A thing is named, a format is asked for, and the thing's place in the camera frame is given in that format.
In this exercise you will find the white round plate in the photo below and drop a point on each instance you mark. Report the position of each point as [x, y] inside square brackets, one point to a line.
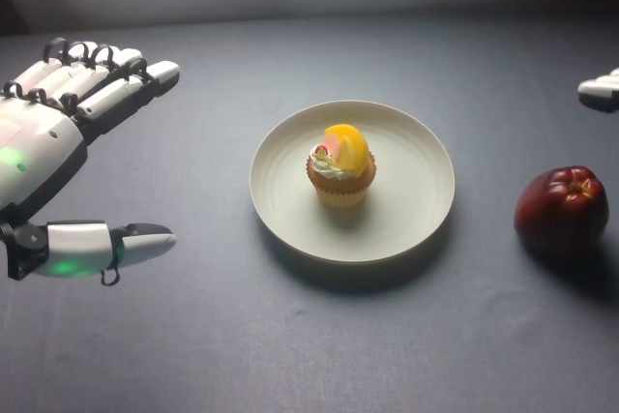
[300, 200]

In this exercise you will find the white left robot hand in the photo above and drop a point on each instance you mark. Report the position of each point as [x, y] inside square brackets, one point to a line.
[38, 142]

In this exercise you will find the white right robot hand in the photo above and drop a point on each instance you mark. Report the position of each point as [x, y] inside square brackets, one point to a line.
[602, 90]

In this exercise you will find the grey table cloth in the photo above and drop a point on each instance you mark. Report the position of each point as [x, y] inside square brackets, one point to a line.
[309, 326]

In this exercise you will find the cupcake with fruit topping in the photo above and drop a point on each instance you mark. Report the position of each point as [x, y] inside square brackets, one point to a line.
[342, 168]

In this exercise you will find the dark red apple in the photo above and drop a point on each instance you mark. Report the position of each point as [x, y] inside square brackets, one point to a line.
[561, 210]

